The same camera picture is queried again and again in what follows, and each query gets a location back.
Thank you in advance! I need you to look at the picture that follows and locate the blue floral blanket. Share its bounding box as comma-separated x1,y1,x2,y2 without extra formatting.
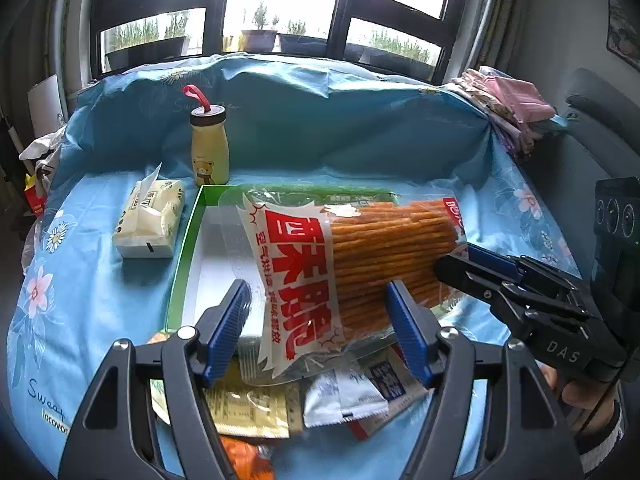
7,52,586,480

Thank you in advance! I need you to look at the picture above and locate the red carton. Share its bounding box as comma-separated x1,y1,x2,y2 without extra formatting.
24,172,49,218

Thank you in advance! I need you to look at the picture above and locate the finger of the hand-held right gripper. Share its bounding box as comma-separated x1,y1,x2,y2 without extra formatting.
434,254,601,333
467,243,583,301

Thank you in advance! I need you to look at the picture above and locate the white snack packet blue label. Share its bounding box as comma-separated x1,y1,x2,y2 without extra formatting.
350,345,431,441

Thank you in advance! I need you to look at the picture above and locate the long dark planter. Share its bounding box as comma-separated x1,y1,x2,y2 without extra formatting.
277,33,332,56
106,35,192,72
345,41,432,70

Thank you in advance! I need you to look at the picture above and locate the patterned curtain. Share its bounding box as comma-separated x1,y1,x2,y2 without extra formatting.
477,0,531,86

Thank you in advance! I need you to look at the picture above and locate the person's right hand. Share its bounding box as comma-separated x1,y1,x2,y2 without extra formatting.
542,362,623,436

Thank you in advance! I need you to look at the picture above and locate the dark framed wall picture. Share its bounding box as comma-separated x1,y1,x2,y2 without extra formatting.
606,0,640,72

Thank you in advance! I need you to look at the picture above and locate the dark chair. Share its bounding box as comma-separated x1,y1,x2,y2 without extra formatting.
520,67,640,281

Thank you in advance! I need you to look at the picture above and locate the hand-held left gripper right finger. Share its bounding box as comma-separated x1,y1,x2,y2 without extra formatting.
384,280,586,480

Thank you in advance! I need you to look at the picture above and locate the orange snack packet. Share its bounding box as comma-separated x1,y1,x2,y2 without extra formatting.
220,435,276,480

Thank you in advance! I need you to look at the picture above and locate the black framed window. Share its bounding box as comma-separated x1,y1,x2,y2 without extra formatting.
90,0,501,86

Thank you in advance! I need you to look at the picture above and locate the green cardboard box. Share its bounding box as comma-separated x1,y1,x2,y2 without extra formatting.
165,184,401,336

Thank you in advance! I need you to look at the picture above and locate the pale yellow tissue pack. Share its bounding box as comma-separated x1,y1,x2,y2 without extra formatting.
111,162,186,259

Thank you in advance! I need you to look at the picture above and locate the person's right forearm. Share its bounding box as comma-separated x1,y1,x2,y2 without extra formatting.
572,402,628,476

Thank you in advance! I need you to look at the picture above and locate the yellow bear bottle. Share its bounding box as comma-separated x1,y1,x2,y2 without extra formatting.
182,85,231,186

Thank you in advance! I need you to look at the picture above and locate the pale yellow snack packet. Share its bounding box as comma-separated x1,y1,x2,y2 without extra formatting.
150,375,306,441

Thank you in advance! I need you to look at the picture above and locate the white paper roll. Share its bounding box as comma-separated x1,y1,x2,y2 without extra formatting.
27,75,68,141

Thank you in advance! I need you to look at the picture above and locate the clear bag of orange sticks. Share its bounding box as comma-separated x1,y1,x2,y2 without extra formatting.
235,185,468,386

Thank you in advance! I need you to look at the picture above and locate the small white-blue snack packet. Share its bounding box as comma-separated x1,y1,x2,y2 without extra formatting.
302,360,391,428

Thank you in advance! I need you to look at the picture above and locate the round potted plant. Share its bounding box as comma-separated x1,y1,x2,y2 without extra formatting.
241,2,279,54

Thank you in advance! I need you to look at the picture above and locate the pile of folded clothes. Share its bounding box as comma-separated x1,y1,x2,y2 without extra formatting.
442,66,568,156

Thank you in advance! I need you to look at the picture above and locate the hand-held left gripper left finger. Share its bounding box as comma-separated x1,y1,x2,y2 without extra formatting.
57,279,251,480

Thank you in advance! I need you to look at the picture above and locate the white plastic bag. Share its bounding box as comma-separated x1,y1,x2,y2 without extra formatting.
19,127,68,196

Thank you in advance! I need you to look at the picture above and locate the grey curtain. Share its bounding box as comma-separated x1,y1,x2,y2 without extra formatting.
42,0,103,111

